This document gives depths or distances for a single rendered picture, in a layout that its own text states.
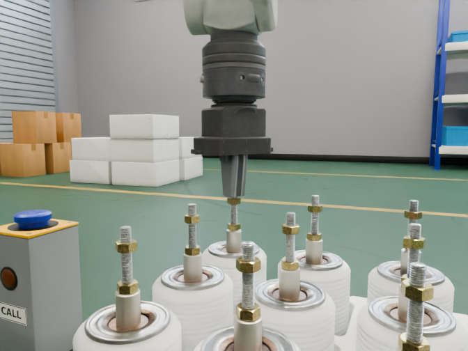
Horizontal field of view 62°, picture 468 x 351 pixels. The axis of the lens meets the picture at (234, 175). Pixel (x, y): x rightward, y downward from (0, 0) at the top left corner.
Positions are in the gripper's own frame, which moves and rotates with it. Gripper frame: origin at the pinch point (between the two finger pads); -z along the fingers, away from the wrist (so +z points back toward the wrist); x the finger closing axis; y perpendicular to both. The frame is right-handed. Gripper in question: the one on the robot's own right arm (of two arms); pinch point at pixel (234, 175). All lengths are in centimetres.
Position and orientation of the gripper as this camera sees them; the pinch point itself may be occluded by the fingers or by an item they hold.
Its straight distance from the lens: 55.7
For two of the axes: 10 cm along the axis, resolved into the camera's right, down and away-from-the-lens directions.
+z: 0.0, -9.9, -1.1
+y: -6.1, -0.9, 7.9
